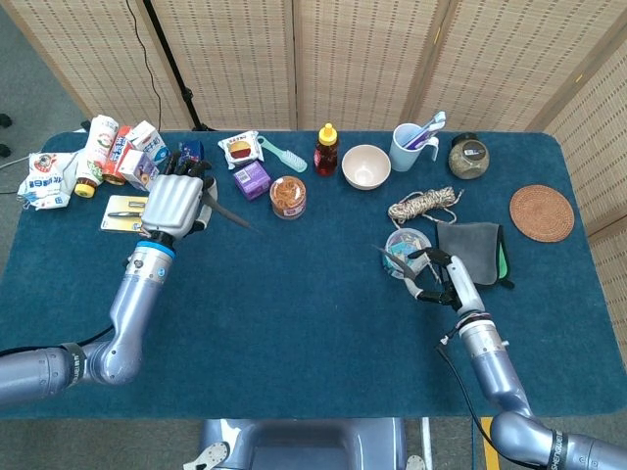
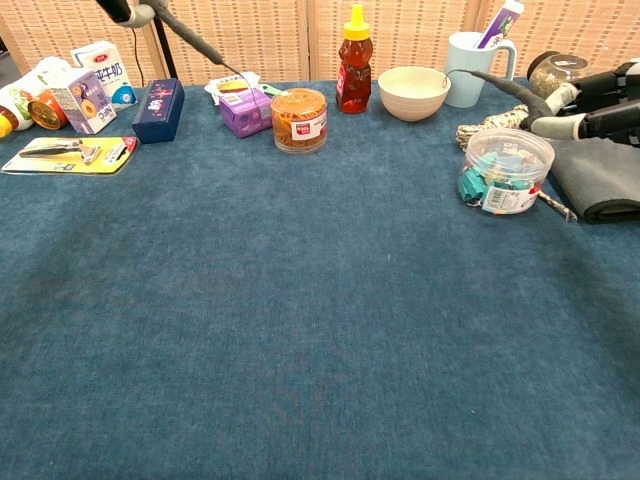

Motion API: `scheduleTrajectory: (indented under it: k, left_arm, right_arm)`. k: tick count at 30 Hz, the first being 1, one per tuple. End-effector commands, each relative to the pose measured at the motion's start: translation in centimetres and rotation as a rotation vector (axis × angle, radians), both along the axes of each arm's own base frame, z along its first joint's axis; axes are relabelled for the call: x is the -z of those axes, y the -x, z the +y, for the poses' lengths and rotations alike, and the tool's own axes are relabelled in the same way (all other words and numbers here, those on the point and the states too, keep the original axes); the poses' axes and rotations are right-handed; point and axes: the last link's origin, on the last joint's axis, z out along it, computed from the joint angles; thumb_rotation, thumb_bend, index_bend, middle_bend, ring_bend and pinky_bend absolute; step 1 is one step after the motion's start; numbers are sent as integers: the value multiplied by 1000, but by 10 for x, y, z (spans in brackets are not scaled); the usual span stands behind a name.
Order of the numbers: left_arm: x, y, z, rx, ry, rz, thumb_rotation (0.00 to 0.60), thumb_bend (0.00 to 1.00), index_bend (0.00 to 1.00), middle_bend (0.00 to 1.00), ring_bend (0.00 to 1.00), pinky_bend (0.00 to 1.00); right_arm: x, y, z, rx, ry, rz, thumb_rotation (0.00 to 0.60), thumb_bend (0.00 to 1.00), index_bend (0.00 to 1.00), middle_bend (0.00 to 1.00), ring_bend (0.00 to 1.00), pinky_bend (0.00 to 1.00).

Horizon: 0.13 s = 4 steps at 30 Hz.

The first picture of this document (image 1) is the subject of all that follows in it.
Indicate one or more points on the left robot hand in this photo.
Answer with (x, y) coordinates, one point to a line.
(171, 205)

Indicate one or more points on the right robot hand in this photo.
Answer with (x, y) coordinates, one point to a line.
(465, 289)

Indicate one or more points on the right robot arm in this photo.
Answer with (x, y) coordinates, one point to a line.
(495, 372)

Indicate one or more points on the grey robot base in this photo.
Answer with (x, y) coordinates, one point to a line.
(303, 445)

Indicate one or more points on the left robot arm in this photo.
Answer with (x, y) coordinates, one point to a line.
(137, 298)

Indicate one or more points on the grey folded cloth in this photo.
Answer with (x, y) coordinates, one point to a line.
(470, 245)

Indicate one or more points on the purple yogurt carton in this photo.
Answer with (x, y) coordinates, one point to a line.
(137, 169)

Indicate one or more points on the razor in yellow package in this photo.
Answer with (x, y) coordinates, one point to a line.
(120, 213)

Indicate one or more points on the dark blue box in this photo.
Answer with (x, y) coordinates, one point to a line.
(193, 148)

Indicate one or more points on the white blue milk carton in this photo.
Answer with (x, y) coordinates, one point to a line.
(149, 142)

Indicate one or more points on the red can gold lid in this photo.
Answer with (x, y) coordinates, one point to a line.
(116, 156)

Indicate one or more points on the clear jar of binder clips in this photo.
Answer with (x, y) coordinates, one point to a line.
(409, 240)

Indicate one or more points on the small purple box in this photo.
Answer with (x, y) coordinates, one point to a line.
(251, 180)

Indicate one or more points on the white snack packet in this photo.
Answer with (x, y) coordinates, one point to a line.
(240, 149)

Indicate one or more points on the white bottle yellow cap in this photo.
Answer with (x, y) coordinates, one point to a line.
(98, 147)

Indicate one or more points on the round woven coaster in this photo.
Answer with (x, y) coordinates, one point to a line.
(541, 213)

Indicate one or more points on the clear jar of rubber bands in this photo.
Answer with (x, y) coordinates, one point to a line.
(288, 196)

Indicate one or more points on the round glass spice jar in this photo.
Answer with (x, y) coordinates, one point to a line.
(467, 164)

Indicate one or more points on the teal brush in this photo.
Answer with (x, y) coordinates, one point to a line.
(289, 159)

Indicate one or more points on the white food bag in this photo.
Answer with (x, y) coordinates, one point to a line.
(44, 181)

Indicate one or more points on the light blue mug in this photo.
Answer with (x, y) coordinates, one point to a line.
(404, 156)

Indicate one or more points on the black tripod stand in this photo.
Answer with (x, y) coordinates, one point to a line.
(169, 54)

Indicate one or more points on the purple white toothpaste tube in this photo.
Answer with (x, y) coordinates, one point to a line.
(423, 139)

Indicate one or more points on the cream bowl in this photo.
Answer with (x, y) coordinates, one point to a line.
(365, 169)

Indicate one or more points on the white table leg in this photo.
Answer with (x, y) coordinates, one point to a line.
(426, 445)

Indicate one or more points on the blue carpet table cover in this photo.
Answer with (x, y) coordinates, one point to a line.
(303, 303)

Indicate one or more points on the bear honey bottle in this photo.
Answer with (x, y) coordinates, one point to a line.
(326, 156)

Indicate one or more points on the light blue toothbrush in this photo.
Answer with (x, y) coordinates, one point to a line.
(439, 117)

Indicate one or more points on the black caster wheel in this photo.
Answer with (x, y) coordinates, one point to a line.
(5, 121)
(4, 150)

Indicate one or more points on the bamboo folding screen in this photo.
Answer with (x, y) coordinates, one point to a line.
(352, 59)

